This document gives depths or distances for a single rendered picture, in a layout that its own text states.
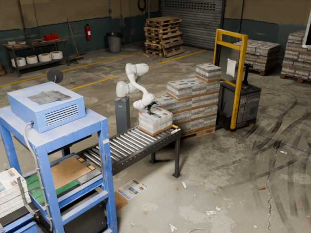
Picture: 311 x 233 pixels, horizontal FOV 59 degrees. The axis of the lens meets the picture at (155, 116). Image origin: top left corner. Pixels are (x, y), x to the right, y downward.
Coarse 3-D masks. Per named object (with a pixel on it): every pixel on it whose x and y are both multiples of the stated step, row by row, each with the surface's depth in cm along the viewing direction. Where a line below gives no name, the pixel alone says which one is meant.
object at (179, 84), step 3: (171, 81) 486; (174, 81) 487; (177, 81) 486; (180, 81) 486; (183, 81) 486; (171, 84) 474; (174, 84) 474; (177, 84) 474; (180, 84) 474; (183, 84) 474; (186, 84) 474; (189, 84) 474; (177, 87) 459; (180, 87) 459; (183, 87) 459
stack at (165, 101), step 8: (160, 96) 488; (168, 96) 487; (200, 96) 487; (160, 104) 456; (168, 104) 461; (176, 104) 470; (184, 104) 478; (192, 104) 485; (200, 104) 494; (184, 112) 483; (192, 112) 492; (200, 112) 502; (176, 120) 483; (184, 120) 492; (200, 120) 509; (184, 128) 498; (192, 128) 508; (168, 144) 497
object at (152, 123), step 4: (144, 112) 383; (140, 116) 376; (144, 116) 371; (148, 116) 371; (152, 116) 372; (156, 116) 372; (140, 120) 380; (144, 120) 372; (148, 120) 366; (152, 120) 363; (156, 120) 364; (160, 120) 369; (140, 124) 383; (144, 124) 376; (148, 124) 370; (152, 124) 362; (156, 124) 367; (160, 124) 372; (144, 128) 378; (148, 128) 372; (152, 128) 366; (156, 128) 370; (160, 128) 375; (152, 132) 368
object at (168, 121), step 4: (156, 108) 395; (160, 108) 395; (156, 112) 383; (160, 112) 383; (164, 112) 383; (168, 112) 383; (164, 116) 373; (168, 116) 379; (172, 116) 384; (164, 120) 375; (168, 120) 382; (164, 124) 379; (168, 124) 385
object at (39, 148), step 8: (32, 144) 215; (40, 144) 215; (40, 152) 215; (40, 160) 218; (48, 160) 223; (40, 168) 222; (48, 168) 225; (48, 176) 228; (48, 184) 230; (48, 192) 233; (48, 200) 236; (56, 200) 242; (56, 208) 245; (56, 216) 248; (56, 224) 250; (56, 232) 253; (64, 232) 261
